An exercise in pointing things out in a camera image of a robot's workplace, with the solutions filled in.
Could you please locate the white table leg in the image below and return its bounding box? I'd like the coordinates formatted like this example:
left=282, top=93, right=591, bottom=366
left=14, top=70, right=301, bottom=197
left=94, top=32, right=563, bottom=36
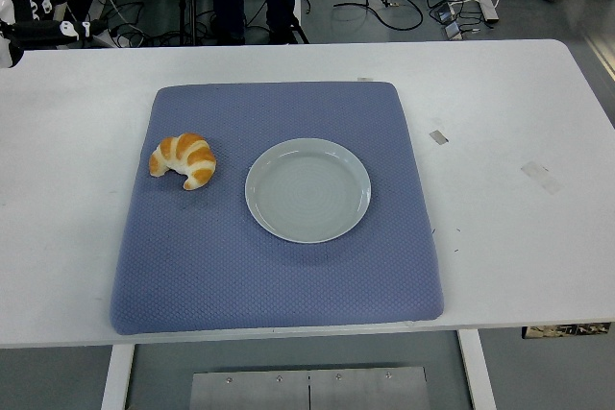
left=100, top=343, right=136, bottom=410
left=457, top=329, right=498, bottom=410

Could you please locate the golden croissant bread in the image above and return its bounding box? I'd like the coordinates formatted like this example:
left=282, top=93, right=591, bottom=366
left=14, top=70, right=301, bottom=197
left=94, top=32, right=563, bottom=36
left=147, top=133, right=218, bottom=191

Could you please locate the black coiled floor cable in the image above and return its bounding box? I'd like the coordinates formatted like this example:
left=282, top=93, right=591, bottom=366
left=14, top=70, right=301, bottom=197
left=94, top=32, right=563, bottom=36
left=103, top=0, right=186, bottom=49

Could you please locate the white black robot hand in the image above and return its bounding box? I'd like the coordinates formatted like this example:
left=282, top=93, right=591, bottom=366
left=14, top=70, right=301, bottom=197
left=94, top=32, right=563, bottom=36
left=0, top=0, right=109, bottom=70

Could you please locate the clear tape strip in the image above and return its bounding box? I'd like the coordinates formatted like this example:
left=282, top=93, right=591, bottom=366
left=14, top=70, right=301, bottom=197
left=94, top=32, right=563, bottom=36
left=520, top=160, right=563, bottom=196

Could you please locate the blue quilted mat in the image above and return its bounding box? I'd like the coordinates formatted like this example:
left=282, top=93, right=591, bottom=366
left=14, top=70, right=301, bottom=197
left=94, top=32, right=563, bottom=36
left=109, top=81, right=444, bottom=337

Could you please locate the round grey plate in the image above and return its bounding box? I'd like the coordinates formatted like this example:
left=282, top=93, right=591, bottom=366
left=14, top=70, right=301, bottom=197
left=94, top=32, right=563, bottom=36
left=244, top=137, right=373, bottom=244

